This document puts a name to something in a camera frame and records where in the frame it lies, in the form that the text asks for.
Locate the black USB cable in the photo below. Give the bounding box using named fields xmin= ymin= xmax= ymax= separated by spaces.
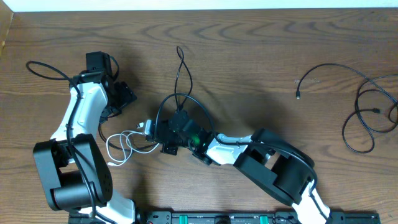
xmin=98 ymin=45 xmax=193 ymax=152

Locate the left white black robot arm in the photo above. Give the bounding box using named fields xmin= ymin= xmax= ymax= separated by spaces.
xmin=33 ymin=75 xmax=136 ymax=223

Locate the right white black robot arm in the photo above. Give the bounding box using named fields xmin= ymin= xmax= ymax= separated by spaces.
xmin=144 ymin=119 xmax=331 ymax=223

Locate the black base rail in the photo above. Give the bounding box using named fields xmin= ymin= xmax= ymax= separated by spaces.
xmin=120 ymin=212 xmax=381 ymax=224

